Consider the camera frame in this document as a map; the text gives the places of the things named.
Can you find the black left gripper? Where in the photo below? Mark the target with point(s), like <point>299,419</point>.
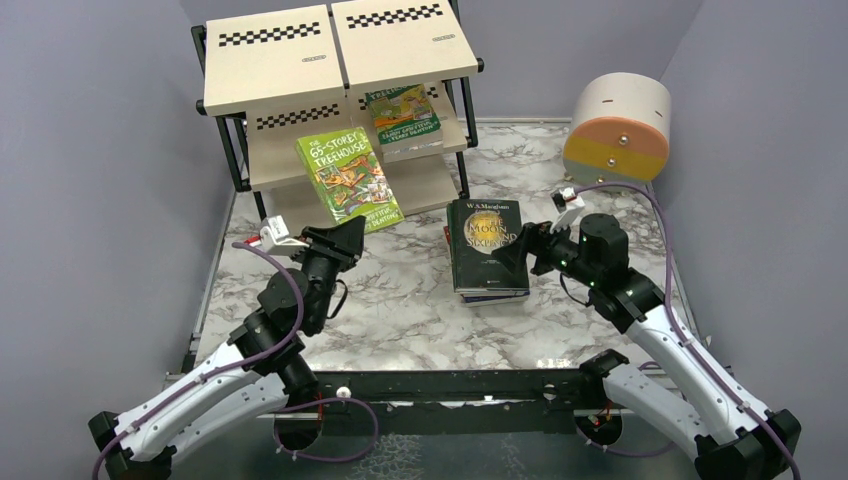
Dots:
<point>325,245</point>

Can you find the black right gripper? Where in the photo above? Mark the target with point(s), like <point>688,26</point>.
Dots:
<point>532,240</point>

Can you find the black Moon and Sixpence book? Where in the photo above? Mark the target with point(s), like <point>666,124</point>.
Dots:
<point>475,228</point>

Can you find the green 65-storey treehouse book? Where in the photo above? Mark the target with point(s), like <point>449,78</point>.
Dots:
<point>348,178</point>

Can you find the green 104-storey treehouse book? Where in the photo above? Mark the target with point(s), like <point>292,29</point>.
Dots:
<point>403,116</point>

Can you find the floral cover book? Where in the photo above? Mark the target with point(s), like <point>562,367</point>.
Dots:
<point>394,153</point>

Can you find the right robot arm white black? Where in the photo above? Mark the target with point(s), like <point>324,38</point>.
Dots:
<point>725,430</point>

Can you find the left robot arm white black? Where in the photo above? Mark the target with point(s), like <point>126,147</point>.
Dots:
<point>257,369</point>

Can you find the dark bottom book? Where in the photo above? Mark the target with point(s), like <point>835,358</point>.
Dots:
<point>468,300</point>

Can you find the round drawer box orange yellow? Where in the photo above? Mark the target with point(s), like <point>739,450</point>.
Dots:
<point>620,131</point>

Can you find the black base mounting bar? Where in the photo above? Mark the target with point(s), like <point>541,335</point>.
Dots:
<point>552,401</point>

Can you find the beige black three-tier shelf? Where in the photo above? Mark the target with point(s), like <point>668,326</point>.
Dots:
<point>274,77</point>

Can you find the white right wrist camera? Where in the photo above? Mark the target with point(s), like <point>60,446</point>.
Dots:
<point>569,206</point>

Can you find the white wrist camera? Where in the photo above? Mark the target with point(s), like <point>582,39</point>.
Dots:
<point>276,239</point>
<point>569,206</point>

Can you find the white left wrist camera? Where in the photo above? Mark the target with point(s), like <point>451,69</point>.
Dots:
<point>276,239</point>

